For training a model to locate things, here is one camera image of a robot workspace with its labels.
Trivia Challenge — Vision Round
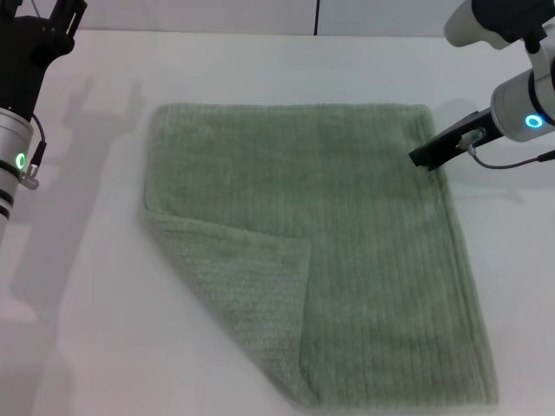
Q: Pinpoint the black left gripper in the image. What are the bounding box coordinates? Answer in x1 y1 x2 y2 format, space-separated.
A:
0 0 88 127

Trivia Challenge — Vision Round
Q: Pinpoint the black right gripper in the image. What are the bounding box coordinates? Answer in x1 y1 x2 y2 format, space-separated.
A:
408 109 500 172

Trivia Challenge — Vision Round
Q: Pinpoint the green ribbed towel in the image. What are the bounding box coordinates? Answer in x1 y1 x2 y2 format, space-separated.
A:
140 101 500 411

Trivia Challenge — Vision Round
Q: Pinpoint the right arm gripper cable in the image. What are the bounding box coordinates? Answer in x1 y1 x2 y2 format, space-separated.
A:
458 133 555 170

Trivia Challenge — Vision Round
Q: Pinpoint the arm gripper cable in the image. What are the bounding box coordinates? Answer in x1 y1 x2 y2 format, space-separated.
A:
19 113 48 192
458 133 555 170

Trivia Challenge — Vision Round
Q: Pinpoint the left arm gripper cable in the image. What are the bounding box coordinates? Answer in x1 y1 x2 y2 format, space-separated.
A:
19 113 48 192

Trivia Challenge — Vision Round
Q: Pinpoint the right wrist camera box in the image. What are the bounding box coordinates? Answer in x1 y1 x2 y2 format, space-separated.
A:
443 0 548 49

